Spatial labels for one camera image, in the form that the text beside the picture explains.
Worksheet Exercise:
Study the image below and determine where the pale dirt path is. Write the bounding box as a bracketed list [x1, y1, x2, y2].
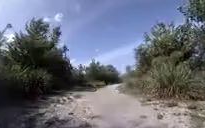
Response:
[39, 83, 178, 128]

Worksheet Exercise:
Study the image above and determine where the row of trees and bushes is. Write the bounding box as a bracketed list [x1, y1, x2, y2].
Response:
[0, 17, 123, 108]

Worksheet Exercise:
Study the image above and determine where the stony verge with dry grass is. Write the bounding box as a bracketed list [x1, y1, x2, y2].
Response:
[0, 84, 101, 128]

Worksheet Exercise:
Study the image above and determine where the row of green bushes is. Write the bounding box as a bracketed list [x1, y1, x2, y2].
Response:
[122, 0, 205, 101]

